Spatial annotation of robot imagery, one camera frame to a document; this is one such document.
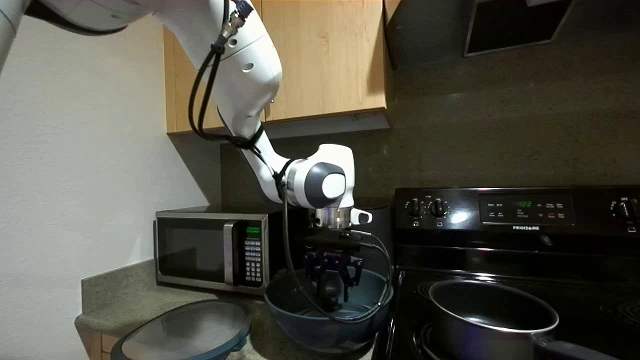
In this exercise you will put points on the stainless steel microwave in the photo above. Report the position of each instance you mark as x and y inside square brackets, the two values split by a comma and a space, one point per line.
[218, 251]

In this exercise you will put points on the glass pot lid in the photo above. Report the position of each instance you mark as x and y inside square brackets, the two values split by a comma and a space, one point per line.
[330, 299]

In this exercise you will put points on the large blue bowl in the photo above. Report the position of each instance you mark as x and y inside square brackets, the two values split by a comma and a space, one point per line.
[346, 327]

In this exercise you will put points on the dark cooking pot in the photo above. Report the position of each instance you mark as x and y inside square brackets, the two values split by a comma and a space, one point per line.
[481, 321]

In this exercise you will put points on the black electric stove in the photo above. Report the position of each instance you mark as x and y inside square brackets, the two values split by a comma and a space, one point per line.
[577, 249]

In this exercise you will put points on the wooden wall cabinet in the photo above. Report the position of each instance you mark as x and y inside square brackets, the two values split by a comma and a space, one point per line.
[332, 67]

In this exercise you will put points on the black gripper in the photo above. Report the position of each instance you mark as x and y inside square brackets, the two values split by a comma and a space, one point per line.
[330, 251]

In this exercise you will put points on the black range hood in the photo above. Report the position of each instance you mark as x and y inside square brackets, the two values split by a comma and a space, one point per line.
[444, 31]

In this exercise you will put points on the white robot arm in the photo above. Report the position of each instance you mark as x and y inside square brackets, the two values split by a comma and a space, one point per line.
[240, 71]

